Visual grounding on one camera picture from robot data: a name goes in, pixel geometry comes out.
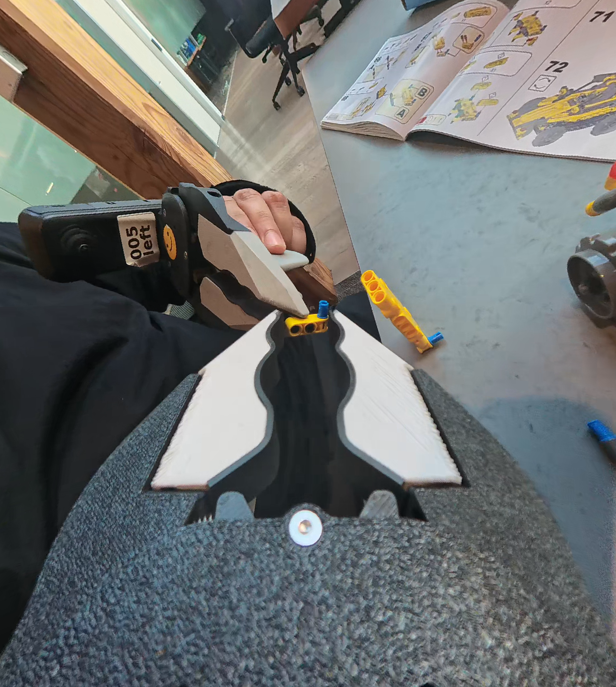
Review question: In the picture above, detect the wooden beam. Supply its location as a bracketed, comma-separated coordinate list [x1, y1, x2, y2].
[0, 0, 233, 200]

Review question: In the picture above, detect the black office chair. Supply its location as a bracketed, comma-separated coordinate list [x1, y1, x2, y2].
[226, 0, 365, 112]

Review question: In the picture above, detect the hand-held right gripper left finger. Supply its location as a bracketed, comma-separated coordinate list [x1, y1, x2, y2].
[149, 309, 284, 492]

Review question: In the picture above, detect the yellow rectangular brick block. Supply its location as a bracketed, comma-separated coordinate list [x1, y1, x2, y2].
[360, 270, 444, 354]

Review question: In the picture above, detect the building instruction booklet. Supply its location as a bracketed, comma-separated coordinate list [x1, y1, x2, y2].
[321, 0, 616, 162]

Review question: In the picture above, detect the yellow grey toy brick vehicle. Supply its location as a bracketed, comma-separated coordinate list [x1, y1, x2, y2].
[567, 152, 616, 332]

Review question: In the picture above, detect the person's black clothing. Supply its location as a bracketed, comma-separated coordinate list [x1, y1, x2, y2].
[0, 220, 381, 687]

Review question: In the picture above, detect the person's left hand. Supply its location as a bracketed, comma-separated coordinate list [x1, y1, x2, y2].
[222, 187, 307, 255]

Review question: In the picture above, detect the small yellow pin connector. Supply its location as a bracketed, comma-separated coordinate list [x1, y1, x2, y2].
[285, 301, 331, 337]

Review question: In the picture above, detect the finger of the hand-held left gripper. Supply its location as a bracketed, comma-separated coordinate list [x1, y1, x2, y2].
[199, 275, 267, 330]
[198, 216, 311, 318]

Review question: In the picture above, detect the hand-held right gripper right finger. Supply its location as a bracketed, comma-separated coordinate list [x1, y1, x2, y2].
[332, 309, 463, 490]

